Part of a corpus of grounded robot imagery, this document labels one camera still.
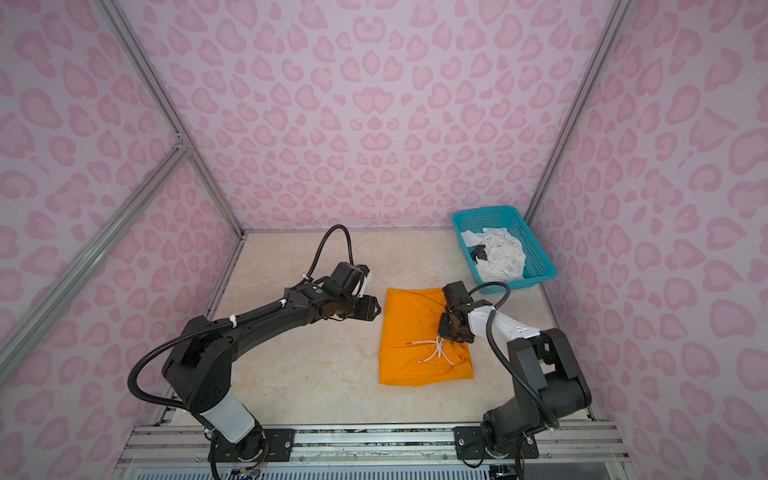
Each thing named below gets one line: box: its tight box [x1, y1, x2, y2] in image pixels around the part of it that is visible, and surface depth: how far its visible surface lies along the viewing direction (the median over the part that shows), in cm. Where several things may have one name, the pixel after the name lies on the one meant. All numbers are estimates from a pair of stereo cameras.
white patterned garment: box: [461, 228, 526, 283], surface depth 109 cm
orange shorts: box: [378, 288, 474, 386], surface depth 87 cm
